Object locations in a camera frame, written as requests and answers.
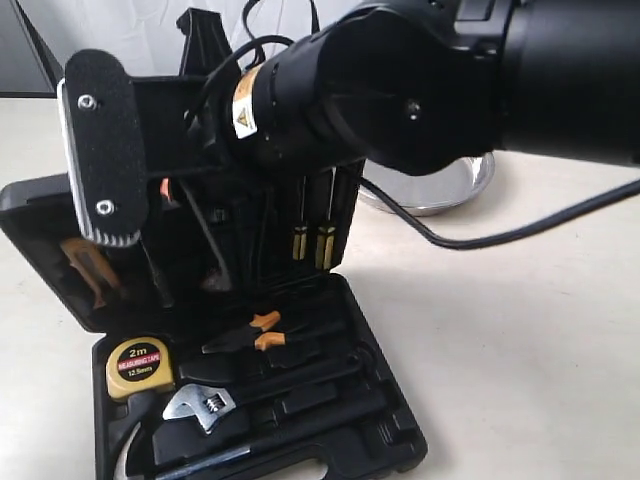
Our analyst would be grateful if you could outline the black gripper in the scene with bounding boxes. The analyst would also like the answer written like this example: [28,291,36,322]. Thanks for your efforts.
[130,8,240,181]

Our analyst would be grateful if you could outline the black tool case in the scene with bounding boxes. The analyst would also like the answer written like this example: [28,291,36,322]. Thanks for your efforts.
[1,163,427,479]

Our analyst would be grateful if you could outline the orange handled utility tool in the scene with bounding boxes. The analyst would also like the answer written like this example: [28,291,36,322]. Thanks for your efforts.
[60,238,122,309]

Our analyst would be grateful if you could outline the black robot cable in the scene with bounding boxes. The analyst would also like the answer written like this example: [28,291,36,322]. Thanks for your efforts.
[187,0,640,251]

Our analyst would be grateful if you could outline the yellow 2m tape measure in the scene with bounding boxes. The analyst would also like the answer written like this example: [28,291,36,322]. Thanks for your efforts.
[105,336,175,402]

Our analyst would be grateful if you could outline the silver adjustable wrench black handle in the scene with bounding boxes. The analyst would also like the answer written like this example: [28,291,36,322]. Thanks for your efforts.
[162,373,342,435]

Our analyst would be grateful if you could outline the round stainless steel pan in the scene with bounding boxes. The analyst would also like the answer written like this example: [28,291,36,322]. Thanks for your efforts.
[363,153,496,217]

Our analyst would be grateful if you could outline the yellow black screwdriver left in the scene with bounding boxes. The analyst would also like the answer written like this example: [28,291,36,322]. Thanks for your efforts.
[292,177,308,261]

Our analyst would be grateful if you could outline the orange black handled pliers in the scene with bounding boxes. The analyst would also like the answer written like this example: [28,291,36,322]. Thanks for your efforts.
[200,310,345,354]

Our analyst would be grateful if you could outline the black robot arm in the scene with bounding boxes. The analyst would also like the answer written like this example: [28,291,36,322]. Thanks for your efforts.
[132,1,639,177]

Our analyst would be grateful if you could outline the black claw hammer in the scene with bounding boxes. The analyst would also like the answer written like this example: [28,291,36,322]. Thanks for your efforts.
[138,390,386,479]

